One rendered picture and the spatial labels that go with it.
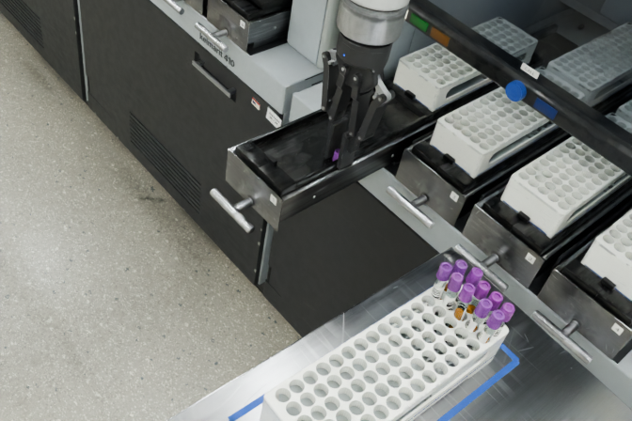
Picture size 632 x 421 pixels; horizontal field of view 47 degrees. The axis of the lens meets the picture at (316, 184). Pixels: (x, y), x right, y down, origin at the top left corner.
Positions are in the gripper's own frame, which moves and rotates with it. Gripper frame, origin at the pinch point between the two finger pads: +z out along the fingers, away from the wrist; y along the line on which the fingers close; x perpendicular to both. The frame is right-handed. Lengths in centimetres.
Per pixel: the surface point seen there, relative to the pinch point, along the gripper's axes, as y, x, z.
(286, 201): -2.2, 12.4, 4.1
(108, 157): 97, -10, 84
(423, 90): 2.5, -21.8, -0.1
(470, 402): -41.1, 16.4, 2.3
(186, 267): 48, -6, 84
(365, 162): -2.2, -4.3, 4.4
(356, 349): -29.4, 25.5, -2.7
